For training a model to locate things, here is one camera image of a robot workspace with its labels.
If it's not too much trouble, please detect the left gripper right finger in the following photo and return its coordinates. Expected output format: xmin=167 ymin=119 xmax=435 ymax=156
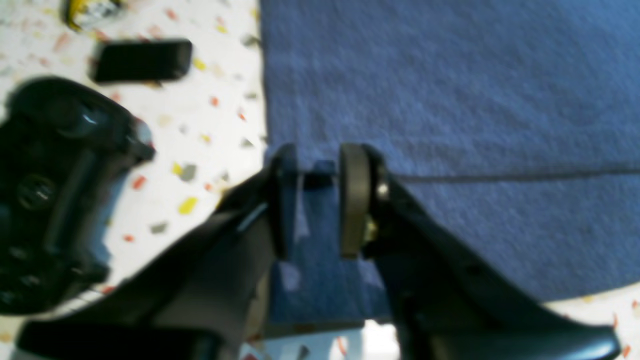
xmin=339 ymin=143 xmax=621 ymax=360

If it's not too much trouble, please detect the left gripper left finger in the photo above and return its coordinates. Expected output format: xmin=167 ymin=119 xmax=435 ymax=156
xmin=14 ymin=144 xmax=297 ymax=360

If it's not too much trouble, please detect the blue grey T-shirt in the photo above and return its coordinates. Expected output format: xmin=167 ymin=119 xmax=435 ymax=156
xmin=260 ymin=0 xmax=640 ymax=302

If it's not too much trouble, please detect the terrazzo pattern table cloth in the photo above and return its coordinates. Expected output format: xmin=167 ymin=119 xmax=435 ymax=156
xmin=0 ymin=0 xmax=640 ymax=360

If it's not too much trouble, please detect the black game controller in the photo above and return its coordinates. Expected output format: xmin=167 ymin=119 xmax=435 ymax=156
xmin=0 ymin=76 xmax=156 ymax=317

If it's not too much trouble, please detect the small black rectangular case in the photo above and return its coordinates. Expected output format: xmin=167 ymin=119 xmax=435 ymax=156
xmin=90 ymin=38 xmax=194 ymax=84

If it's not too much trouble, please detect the yellow panda keychain strap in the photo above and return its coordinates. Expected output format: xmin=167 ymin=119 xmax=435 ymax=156
xmin=62 ymin=0 xmax=126 ymax=31

